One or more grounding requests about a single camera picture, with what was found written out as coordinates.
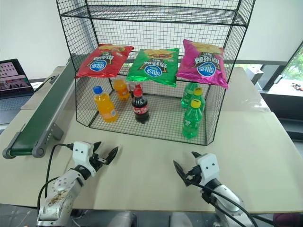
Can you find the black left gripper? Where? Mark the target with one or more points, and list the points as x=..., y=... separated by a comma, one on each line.
x=96, y=162

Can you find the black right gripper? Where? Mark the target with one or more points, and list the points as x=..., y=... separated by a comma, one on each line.
x=193, y=176

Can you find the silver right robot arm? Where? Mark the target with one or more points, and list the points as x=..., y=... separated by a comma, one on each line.
x=227, y=201

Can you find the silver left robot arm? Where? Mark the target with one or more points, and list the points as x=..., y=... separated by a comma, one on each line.
x=61, y=189

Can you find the green soda bottle yellow cap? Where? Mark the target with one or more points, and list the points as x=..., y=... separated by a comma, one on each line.
x=199, y=94
x=191, y=120

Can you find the orange soda bottle blue cap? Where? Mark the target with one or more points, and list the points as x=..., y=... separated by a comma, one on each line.
x=106, y=106

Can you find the grey rounded shape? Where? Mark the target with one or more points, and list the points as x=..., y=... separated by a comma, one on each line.
x=123, y=218
x=180, y=220

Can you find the cola bottle red cap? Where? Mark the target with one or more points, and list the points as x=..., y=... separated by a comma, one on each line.
x=140, y=106

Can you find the red potato chips bag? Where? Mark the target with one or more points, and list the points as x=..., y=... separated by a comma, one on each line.
x=104, y=62

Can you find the green potato chips bag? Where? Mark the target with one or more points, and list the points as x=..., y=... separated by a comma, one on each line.
x=154, y=66

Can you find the magenta potato chips bag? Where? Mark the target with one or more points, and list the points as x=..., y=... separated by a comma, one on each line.
x=203, y=63

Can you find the dark low cabinet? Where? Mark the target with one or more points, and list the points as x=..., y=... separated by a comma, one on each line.
x=284, y=111

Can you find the dark purple rounded shape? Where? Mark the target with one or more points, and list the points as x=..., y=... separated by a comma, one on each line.
x=284, y=221

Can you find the open laptop computer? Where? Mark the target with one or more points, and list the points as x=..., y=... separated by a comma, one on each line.
x=11, y=75

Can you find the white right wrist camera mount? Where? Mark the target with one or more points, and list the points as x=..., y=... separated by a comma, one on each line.
x=208, y=165

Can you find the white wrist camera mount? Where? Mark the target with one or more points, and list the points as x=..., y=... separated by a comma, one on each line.
x=81, y=152
x=208, y=165

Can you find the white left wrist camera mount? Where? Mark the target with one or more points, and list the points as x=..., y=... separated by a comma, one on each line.
x=81, y=152

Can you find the green conveyor belt grey frame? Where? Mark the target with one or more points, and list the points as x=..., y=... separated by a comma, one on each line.
x=35, y=120

